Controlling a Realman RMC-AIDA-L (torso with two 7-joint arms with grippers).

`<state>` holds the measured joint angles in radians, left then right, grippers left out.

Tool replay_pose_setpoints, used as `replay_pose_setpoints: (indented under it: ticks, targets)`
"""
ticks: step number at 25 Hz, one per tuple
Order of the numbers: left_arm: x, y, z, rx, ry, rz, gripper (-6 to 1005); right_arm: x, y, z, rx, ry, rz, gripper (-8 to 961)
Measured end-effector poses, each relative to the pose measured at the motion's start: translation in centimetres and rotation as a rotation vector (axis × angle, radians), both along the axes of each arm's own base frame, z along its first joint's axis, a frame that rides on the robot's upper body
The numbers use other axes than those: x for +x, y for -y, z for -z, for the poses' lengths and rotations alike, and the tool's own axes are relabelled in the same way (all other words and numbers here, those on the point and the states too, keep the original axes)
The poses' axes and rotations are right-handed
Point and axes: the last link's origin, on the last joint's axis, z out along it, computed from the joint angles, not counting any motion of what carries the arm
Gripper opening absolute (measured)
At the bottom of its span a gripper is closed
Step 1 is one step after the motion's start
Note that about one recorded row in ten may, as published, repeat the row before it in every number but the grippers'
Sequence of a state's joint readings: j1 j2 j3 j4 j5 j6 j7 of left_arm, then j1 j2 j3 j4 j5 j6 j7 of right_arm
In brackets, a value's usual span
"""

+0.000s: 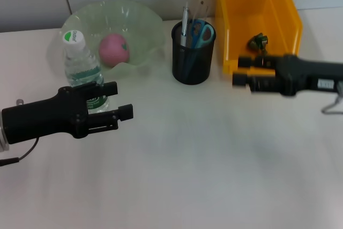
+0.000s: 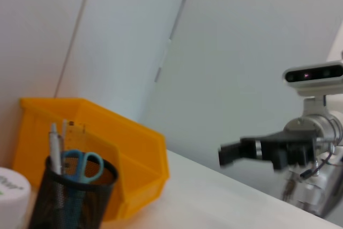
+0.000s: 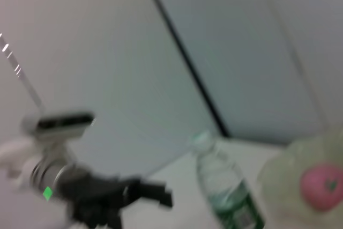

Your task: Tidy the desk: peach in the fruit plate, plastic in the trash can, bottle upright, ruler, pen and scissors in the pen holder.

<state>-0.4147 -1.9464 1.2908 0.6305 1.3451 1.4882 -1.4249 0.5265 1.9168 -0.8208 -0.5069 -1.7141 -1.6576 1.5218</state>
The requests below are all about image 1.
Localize grey white pen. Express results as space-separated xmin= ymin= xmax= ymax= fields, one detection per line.
xmin=180 ymin=5 xmax=190 ymax=49

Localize pink peach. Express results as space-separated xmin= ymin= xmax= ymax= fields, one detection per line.
xmin=98 ymin=33 xmax=131 ymax=67

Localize green plastic wrapper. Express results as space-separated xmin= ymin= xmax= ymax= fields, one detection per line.
xmin=248 ymin=32 xmax=270 ymax=54

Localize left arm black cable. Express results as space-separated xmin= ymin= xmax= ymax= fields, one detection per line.
xmin=0 ymin=99 xmax=40 ymax=167

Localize yellow plastic bin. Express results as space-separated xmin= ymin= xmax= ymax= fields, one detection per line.
xmin=214 ymin=0 xmax=303 ymax=75

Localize clear plastic ruler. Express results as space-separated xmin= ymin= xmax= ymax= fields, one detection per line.
xmin=191 ymin=0 xmax=210 ymax=25

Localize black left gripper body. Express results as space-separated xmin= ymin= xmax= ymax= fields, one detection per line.
xmin=1 ymin=83 xmax=90 ymax=145

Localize green glass fruit plate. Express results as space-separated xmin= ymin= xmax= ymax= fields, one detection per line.
xmin=59 ymin=0 xmax=166 ymax=79

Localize black mesh pen holder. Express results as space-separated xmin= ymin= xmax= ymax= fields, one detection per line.
xmin=170 ymin=19 xmax=217 ymax=86

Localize blue scissors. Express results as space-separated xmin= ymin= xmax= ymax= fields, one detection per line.
xmin=183 ymin=18 xmax=214 ymax=79

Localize clear water bottle green label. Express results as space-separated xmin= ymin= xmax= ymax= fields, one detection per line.
xmin=62 ymin=29 xmax=110 ymax=114

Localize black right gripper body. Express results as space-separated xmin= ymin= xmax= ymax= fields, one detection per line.
xmin=275 ymin=54 xmax=343 ymax=97

